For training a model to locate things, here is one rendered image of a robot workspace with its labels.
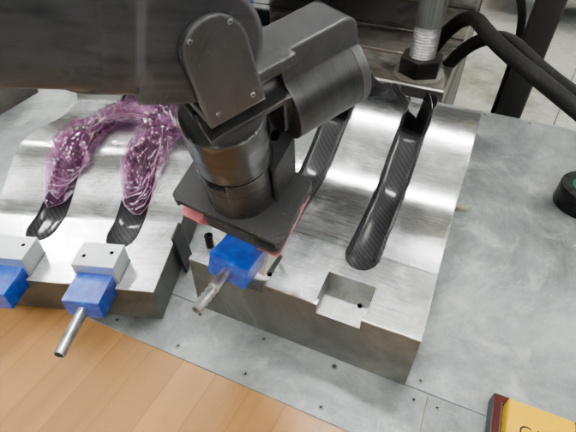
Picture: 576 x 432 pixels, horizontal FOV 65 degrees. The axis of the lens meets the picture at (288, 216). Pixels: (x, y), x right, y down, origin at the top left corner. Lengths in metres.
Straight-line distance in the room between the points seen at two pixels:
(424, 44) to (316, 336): 0.74
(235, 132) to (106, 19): 0.10
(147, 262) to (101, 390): 0.15
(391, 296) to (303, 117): 0.25
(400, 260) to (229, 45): 0.35
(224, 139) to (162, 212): 0.36
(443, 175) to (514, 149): 0.30
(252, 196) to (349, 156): 0.32
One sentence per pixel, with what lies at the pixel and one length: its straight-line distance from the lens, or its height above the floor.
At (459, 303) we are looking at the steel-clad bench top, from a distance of 0.62.
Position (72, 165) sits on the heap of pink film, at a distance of 0.69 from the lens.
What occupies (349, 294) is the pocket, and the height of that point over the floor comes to 0.86.
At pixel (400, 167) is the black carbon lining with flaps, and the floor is 0.90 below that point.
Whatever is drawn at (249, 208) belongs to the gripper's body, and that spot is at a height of 1.04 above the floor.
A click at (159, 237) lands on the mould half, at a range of 0.60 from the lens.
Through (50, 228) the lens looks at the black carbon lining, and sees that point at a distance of 0.67.
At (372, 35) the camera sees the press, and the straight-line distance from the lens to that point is 1.33.
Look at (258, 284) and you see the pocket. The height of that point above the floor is 0.86.
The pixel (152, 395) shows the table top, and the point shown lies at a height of 0.80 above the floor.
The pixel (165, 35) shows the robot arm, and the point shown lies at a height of 1.19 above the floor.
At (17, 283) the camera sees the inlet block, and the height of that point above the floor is 0.86.
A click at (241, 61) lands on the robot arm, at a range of 0.25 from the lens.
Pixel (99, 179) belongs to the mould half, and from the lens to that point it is 0.68.
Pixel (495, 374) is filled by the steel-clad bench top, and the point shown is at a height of 0.80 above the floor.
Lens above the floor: 1.27
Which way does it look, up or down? 44 degrees down
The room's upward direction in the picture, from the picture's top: straight up
